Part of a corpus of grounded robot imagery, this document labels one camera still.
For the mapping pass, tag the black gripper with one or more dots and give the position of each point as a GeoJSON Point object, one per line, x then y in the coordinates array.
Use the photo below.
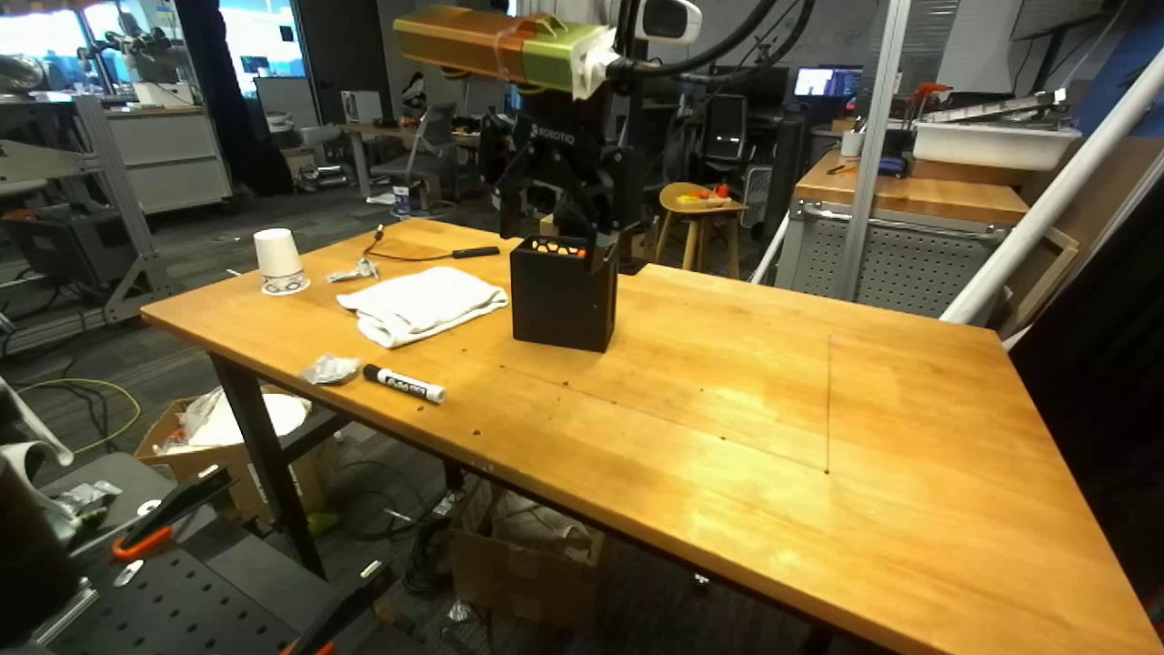
{"type": "Point", "coordinates": [567, 167]}

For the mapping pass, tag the black perforated metal box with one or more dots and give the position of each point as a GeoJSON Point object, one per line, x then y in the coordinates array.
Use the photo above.
{"type": "Point", "coordinates": [566, 292]}

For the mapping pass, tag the white towel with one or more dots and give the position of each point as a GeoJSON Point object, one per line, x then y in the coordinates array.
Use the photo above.
{"type": "Point", "coordinates": [422, 302]}

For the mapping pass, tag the cardboard box under table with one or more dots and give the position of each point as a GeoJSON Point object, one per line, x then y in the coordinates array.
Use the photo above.
{"type": "Point", "coordinates": [201, 432]}

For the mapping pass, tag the round wooden stool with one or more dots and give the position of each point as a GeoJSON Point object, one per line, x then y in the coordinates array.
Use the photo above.
{"type": "Point", "coordinates": [697, 209]}

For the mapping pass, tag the laptop screen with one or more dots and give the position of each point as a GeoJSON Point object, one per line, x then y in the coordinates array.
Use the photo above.
{"type": "Point", "coordinates": [827, 80]}

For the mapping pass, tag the black white marker pen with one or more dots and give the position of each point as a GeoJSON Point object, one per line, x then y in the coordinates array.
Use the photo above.
{"type": "Point", "coordinates": [406, 383]}

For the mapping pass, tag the wooden workbench with pegboard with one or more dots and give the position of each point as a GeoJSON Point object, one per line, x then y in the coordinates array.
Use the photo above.
{"type": "Point", "coordinates": [926, 239]}

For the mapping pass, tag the white plastic bin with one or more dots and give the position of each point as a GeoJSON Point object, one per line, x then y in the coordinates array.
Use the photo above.
{"type": "Point", "coordinates": [1015, 147]}

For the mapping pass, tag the grey drawer cabinet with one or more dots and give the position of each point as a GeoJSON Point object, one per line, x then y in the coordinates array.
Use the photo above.
{"type": "Point", "coordinates": [173, 158]}

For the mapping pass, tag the white diagonal frame pole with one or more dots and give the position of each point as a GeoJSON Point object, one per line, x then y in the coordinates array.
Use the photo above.
{"type": "Point", "coordinates": [1059, 195]}

